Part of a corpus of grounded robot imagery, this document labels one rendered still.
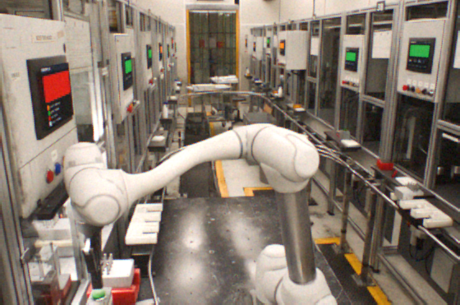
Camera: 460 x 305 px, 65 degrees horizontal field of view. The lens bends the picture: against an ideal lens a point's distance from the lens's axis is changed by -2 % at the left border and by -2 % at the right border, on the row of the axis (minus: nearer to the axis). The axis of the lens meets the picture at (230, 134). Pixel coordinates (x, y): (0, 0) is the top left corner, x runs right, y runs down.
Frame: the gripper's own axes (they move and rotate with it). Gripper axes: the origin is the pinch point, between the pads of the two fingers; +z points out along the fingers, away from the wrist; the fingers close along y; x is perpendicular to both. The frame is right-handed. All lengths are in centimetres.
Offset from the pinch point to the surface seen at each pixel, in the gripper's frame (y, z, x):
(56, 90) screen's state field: -6, -55, -7
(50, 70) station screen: -4, -61, -7
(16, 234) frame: 18.7, -25.7, -11.0
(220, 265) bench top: -62, 41, 41
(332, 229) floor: -207, 109, 159
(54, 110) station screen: -3, -50, -7
